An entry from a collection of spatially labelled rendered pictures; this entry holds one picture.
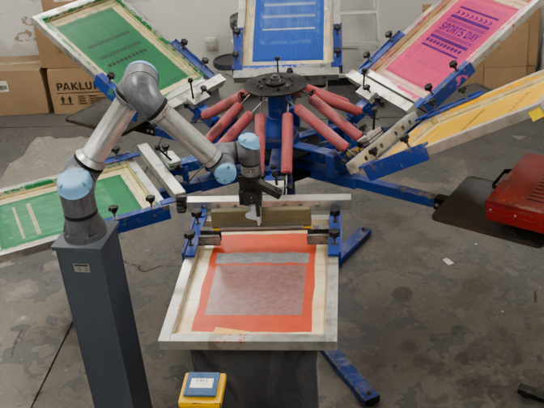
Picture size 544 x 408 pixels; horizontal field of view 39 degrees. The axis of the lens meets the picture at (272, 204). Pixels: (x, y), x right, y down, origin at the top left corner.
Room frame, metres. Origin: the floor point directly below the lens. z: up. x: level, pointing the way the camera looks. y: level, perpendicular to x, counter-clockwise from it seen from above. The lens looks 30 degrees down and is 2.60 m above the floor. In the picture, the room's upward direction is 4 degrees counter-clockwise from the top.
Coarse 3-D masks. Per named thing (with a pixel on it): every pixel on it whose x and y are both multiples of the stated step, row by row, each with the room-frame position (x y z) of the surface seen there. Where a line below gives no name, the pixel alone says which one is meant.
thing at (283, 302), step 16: (272, 240) 2.56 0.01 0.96; (288, 240) 2.55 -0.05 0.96; (304, 240) 2.54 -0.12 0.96; (272, 272) 2.34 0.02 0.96; (288, 272) 2.34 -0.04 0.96; (304, 272) 2.33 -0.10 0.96; (272, 288) 2.24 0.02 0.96; (288, 288) 2.24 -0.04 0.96; (304, 288) 2.23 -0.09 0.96; (256, 304) 2.15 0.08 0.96; (272, 304) 2.15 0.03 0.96; (288, 304) 2.14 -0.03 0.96; (304, 304) 2.13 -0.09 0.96; (256, 320) 2.07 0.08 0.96; (272, 320) 2.06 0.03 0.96; (288, 320) 2.06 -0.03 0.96; (304, 320) 2.05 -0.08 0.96
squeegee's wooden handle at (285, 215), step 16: (224, 208) 2.53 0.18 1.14; (240, 208) 2.52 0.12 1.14; (272, 208) 2.50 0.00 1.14; (288, 208) 2.49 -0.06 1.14; (304, 208) 2.48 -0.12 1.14; (224, 224) 2.51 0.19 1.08; (240, 224) 2.50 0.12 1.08; (256, 224) 2.49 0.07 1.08; (272, 224) 2.48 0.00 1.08; (288, 224) 2.48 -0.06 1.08; (304, 224) 2.47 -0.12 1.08
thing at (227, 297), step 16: (224, 240) 2.59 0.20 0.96; (240, 240) 2.58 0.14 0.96; (256, 240) 2.57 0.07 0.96; (208, 272) 2.38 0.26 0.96; (224, 272) 2.37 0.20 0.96; (240, 272) 2.36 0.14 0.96; (256, 272) 2.35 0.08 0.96; (208, 288) 2.27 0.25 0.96; (224, 288) 2.27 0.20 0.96; (240, 288) 2.26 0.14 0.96; (256, 288) 2.25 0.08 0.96; (208, 304) 2.18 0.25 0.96; (224, 304) 2.17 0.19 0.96; (240, 304) 2.16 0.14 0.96; (208, 320) 2.09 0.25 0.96; (224, 320) 2.08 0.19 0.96; (240, 320) 2.08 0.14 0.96
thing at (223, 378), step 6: (186, 378) 1.81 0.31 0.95; (222, 378) 1.80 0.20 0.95; (222, 384) 1.77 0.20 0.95; (222, 390) 1.75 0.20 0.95; (180, 396) 1.73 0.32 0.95; (216, 396) 1.72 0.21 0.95; (222, 396) 1.73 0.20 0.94; (180, 402) 1.71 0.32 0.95; (186, 402) 1.71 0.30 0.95; (192, 402) 1.70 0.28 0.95; (198, 402) 1.70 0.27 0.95; (204, 402) 1.70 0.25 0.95; (210, 402) 1.70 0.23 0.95; (216, 402) 1.70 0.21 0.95
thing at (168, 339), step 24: (312, 216) 2.67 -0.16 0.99; (192, 264) 2.39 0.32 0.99; (336, 264) 2.32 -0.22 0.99; (336, 288) 2.17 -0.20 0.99; (168, 312) 2.10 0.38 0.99; (336, 312) 2.03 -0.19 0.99; (168, 336) 1.98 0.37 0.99; (192, 336) 1.97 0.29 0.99; (216, 336) 1.96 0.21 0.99; (240, 336) 1.95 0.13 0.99; (264, 336) 1.94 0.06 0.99; (288, 336) 1.93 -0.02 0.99; (312, 336) 1.92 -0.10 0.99; (336, 336) 1.91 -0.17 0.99
